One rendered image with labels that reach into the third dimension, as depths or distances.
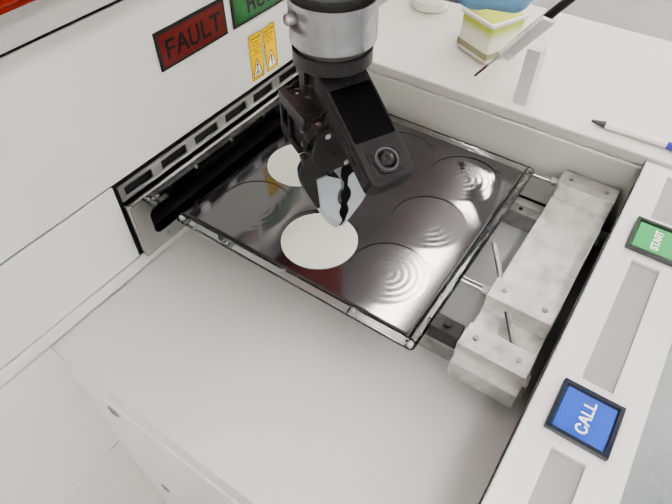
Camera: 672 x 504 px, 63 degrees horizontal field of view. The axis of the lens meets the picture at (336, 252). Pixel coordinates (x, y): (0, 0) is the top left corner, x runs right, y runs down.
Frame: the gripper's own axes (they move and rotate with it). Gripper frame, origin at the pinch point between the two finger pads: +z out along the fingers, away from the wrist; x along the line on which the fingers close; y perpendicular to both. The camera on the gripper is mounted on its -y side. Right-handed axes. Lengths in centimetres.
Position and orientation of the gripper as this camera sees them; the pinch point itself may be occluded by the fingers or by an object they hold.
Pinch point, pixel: (341, 221)
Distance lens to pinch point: 61.4
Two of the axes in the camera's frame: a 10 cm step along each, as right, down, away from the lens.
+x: -8.9, 3.4, -3.0
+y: -4.5, -6.7, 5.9
